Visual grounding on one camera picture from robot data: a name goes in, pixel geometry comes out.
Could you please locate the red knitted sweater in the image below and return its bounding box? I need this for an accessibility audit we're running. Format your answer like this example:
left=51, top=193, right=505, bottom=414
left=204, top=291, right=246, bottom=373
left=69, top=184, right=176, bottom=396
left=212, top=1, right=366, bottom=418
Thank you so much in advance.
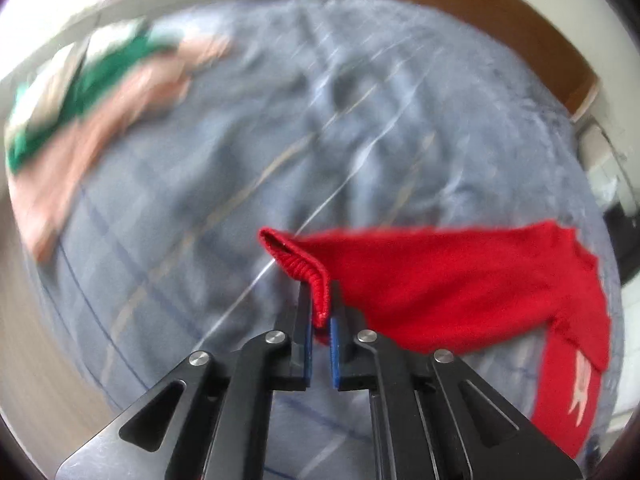
left=258, top=219, right=613, bottom=460

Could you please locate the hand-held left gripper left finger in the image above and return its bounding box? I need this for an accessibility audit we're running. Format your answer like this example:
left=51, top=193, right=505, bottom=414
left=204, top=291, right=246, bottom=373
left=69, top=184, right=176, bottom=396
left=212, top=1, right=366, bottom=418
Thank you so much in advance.
left=55, top=280, right=315, bottom=480

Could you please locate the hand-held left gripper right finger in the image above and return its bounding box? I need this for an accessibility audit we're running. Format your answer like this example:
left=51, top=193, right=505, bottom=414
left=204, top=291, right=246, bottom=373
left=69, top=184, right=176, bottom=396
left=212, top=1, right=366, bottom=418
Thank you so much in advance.
left=327, top=280, right=583, bottom=480

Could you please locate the pink cloth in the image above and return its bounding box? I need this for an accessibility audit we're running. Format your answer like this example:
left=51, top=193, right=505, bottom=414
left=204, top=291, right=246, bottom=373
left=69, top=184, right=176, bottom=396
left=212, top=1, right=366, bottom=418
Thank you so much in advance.
left=22, top=35, right=234, bottom=262

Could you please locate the blue checked duvet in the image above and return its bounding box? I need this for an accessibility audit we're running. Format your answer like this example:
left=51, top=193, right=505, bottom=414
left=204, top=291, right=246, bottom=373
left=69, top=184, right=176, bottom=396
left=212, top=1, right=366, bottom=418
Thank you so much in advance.
left=10, top=0, right=626, bottom=480

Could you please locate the wooden headboard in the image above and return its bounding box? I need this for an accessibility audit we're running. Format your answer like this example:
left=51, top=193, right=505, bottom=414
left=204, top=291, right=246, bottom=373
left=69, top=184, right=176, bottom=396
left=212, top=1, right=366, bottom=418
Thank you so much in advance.
left=357, top=0, right=601, bottom=121

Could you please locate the white dresser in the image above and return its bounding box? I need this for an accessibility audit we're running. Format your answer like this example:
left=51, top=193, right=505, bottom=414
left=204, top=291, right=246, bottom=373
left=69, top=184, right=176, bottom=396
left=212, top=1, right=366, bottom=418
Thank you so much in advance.
left=575, top=120, right=640, bottom=211

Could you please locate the white cloth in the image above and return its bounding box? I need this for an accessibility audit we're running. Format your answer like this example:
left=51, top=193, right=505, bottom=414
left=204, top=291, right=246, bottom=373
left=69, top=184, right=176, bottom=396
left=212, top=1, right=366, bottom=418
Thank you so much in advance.
left=5, top=17, right=147, bottom=131

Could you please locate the green cloth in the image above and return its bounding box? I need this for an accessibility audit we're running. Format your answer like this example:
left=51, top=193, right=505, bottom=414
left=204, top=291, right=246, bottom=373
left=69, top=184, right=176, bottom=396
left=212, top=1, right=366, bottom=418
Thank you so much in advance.
left=6, top=30, right=182, bottom=173

